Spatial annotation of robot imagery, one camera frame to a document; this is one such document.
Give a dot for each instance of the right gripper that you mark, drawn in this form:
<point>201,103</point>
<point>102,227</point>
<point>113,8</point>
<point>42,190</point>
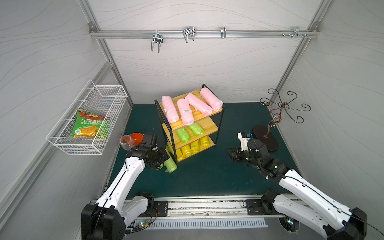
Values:
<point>241,155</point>

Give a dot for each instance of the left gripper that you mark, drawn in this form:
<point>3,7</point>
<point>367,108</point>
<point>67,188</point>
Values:
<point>160,159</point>

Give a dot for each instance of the yellow roll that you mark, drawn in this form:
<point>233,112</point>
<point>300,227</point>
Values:
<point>179,154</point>
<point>205,141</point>
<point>186,151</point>

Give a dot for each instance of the green roll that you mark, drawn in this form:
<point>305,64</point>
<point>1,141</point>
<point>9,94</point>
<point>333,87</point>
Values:
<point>170,165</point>
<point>196,129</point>
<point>183,135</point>

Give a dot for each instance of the yellow roll diagonal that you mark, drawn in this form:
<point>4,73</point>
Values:
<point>195,147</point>

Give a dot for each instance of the pink roll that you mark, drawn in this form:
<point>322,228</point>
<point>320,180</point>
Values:
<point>170,109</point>
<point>185,112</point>
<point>199,105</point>
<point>215,103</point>

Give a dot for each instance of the green roll front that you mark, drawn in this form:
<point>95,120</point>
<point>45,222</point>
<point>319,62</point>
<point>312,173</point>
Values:
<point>196,129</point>

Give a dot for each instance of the pink roll front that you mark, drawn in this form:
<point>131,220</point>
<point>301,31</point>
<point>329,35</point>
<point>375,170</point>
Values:
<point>215,103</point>

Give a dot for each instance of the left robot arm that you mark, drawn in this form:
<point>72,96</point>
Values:
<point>109,218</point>

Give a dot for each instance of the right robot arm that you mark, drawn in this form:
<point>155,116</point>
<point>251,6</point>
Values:
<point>329,218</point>

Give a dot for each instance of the green roll beside shelf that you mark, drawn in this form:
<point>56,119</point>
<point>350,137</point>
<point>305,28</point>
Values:
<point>170,165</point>

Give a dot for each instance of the wooden three-tier shelf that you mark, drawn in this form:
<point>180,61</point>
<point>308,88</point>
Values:
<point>211,128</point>

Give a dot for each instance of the orange plastic bowl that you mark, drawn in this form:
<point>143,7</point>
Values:
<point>137,137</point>

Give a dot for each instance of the clear plastic goblet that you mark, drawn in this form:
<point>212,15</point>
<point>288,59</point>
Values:
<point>127,142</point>

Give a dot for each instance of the green snack bag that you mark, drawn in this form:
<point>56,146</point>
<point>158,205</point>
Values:
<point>90,125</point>

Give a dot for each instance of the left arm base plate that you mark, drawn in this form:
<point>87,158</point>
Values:
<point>159,209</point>

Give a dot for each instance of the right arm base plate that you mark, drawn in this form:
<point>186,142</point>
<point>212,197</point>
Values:
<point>257,207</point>

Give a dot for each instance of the copper wire jewelry stand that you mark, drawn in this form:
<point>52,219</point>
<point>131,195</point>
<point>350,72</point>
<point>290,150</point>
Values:
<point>277,110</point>

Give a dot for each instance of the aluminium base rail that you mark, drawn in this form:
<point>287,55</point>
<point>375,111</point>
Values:
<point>210,205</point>

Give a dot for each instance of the white wire basket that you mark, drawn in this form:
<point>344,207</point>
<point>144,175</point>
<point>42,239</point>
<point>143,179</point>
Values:
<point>105,100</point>

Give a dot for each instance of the aluminium top rail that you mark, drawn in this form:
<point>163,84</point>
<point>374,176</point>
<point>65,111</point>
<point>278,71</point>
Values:
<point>201,34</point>

